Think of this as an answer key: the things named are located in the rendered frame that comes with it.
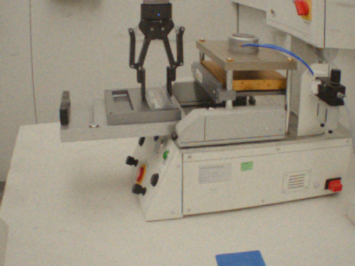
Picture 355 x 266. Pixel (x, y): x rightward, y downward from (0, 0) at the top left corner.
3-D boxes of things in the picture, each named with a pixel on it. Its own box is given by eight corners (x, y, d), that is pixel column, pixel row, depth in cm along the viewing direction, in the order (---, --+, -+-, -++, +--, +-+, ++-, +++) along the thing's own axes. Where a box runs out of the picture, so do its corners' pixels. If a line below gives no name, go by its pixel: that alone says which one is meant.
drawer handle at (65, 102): (70, 104, 116) (69, 89, 115) (68, 124, 102) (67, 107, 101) (63, 104, 116) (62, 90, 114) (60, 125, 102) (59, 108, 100)
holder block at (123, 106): (166, 94, 123) (166, 85, 122) (181, 120, 105) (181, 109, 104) (104, 98, 120) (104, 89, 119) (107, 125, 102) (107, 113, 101)
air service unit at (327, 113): (318, 117, 106) (322, 59, 100) (347, 140, 93) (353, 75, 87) (300, 118, 105) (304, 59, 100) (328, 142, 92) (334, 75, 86)
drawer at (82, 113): (172, 106, 125) (172, 78, 123) (189, 136, 105) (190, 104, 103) (64, 114, 120) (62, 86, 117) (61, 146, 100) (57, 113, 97)
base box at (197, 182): (295, 147, 145) (299, 97, 139) (348, 201, 111) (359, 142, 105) (130, 161, 136) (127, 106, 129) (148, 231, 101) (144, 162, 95)
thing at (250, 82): (258, 73, 126) (259, 41, 122) (290, 96, 106) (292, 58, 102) (199, 75, 123) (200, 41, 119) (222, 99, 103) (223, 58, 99)
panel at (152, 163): (130, 163, 134) (156, 105, 129) (143, 217, 106) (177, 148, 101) (124, 161, 133) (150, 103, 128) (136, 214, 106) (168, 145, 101)
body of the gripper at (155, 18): (171, 1, 107) (170, 36, 111) (136, 1, 106) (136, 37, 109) (177, 3, 100) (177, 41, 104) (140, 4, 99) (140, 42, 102)
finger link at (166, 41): (156, 25, 107) (161, 23, 107) (169, 66, 112) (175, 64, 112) (159, 28, 104) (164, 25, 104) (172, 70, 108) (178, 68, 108)
